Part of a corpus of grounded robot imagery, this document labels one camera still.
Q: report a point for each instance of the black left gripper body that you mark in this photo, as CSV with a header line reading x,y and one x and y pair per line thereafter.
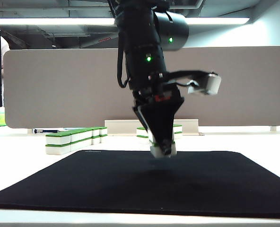
x,y
154,89

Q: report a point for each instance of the grey-beige desk divider panel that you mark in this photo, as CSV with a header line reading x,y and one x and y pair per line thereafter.
x,y
59,87

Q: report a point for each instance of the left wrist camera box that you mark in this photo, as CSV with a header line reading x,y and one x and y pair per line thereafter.
x,y
209,84

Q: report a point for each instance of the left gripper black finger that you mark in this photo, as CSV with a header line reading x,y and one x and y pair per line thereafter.
x,y
161,123
141,116

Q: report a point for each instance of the white divider foot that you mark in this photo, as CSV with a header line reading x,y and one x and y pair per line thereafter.
x,y
30,131

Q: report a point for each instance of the black fabric desk mat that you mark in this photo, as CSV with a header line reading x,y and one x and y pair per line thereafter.
x,y
140,189

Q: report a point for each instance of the man in white shirt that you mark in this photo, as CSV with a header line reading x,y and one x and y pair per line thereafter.
x,y
4,45

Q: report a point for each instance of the long ceiling light strip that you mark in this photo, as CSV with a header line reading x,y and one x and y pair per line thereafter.
x,y
47,21

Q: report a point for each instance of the black marker pen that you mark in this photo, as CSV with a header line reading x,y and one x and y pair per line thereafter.
x,y
46,130

